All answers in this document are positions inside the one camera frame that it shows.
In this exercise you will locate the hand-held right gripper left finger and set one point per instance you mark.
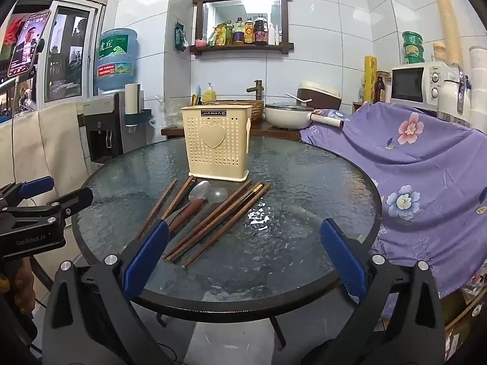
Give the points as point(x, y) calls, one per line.
point(146, 256)

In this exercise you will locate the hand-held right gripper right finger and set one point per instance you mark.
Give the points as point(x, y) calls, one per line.
point(342, 258)

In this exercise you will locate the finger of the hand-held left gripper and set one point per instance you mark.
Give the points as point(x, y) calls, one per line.
point(76, 199)
point(36, 187)

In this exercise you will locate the brown wooden chopstick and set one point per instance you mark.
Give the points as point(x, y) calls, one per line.
point(178, 197)
point(217, 213)
point(186, 194)
point(156, 209)
point(232, 226)

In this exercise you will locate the cream plastic utensil holder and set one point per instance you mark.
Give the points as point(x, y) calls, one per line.
point(217, 148)

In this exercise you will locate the person's left hand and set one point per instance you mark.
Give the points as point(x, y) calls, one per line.
point(21, 292)

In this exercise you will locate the white cloth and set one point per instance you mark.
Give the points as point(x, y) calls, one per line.
point(45, 144)

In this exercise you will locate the round glass table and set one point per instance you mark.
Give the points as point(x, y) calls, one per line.
point(296, 213)

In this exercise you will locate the white water dispenser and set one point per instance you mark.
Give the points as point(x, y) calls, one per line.
point(99, 129)

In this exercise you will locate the clear plastic spoon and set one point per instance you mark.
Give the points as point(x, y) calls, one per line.
point(218, 194)

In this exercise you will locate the teal paper cup holder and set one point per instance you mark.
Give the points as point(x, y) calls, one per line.
point(133, 100)

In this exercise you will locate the purple floral cloth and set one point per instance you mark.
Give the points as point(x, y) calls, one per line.
point(418, 167)

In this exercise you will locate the clear plastic bag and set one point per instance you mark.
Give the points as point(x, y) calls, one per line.
point(167, 114)

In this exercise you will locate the cardboard box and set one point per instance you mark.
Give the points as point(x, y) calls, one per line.
point(470, 313)

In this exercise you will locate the sliding window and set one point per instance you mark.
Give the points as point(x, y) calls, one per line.
point(74, 53)

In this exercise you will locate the smartphone on stand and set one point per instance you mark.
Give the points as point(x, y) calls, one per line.
point(28, 43)

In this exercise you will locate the blue water jug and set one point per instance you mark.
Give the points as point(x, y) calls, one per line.
point(116, 61)

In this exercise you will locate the cream pan with glass lid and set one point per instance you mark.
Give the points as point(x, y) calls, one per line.
point(285, 118)

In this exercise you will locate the brown and white rice cooker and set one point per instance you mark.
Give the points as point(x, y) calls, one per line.
point(319, 95)

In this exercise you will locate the small clear bottle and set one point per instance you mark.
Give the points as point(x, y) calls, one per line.
point(361, 92)

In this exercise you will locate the yellow soap pump bottle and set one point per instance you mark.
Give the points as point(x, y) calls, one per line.
point(209, 94)

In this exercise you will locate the woven pattern sink basin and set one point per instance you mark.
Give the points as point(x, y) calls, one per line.
point(257, 110)

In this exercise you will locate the brown glass bottle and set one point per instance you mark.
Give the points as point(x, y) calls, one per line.
point(379, 88)

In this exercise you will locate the yellow wrap roll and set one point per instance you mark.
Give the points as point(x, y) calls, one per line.
point(369, 80)

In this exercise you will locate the white microwave oven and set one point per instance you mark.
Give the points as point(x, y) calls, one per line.
point(413, 85)

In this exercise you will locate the bronze faucet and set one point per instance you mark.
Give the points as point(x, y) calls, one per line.
point(257, 87)

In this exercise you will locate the white electric kettle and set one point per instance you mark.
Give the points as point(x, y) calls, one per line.
point(452, 100)

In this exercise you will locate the green hanging packet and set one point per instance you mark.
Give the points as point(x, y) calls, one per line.
point(179, 37)

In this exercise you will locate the pink bowl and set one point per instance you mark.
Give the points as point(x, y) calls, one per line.
point(200, 42)

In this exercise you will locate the green instant noodle cup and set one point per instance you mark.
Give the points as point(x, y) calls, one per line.
point(413, 59)
point(413, 50)
point(413, 38)

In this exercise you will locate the yellow seasoning packet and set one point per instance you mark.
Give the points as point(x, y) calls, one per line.
point(220, 35)

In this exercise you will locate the wooden framed mirror shelf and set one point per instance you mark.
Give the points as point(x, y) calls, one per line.
point(243, 47)

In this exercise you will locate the green seasoning bottle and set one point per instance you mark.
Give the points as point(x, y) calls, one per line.
point(229, 32)

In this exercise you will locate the jar with yellow lid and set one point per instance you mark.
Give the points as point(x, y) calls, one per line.
point(439, 52)

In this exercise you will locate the white squeeze bottle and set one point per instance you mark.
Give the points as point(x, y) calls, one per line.
point(272, 35)

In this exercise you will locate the orange label sauce bottle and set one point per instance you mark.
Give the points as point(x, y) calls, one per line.
point(249, 31)

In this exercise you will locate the dark soy sauce bottle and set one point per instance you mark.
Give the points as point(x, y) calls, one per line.
point(260, 29)

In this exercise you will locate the tall stack of paper cups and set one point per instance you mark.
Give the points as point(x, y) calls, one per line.
point(448, 26)

